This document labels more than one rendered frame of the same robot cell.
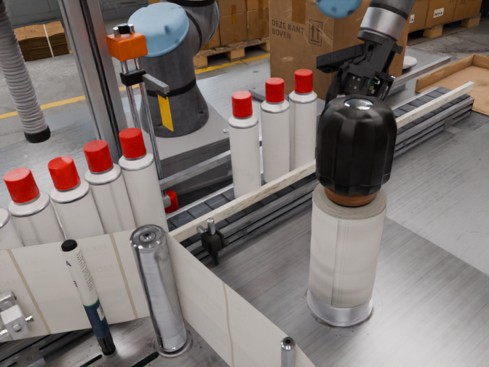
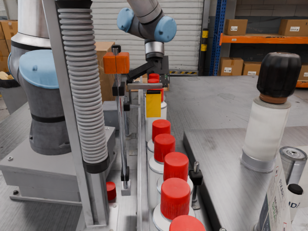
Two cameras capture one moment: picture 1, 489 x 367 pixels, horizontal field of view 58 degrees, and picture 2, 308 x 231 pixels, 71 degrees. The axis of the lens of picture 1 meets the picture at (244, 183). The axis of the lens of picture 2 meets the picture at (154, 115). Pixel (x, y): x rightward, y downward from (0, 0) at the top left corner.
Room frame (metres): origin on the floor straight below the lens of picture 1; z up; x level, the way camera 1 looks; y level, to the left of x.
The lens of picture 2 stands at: (0.39, 0.45, 1.26)
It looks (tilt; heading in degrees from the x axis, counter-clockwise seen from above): 25 degrees down; 302
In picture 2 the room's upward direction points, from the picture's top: straight up
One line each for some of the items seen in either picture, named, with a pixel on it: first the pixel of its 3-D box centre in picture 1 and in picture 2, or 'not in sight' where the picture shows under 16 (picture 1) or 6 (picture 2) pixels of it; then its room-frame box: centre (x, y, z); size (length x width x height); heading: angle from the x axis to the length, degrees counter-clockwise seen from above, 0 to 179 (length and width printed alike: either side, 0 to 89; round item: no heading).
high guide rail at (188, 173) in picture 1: (295, 126); (142, 110); (0.79, -0.11, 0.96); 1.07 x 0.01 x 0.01; 125
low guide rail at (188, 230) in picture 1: (321, 162); not in sight; (0.73, -0.15, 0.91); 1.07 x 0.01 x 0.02; 125
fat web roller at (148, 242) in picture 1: (161, 294); (278, 197); (0.36, 0.11, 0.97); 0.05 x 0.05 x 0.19
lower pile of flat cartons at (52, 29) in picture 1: (32, 41); not in sight; (4.58, 2.05, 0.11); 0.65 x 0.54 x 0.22; 112
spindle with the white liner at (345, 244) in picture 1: (347, 218); (268, 113); (0.41, -0.12, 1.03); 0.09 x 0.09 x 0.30
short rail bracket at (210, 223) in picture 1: (214, 247); (195, 181); (0.52, 0.05, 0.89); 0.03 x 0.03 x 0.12; 35
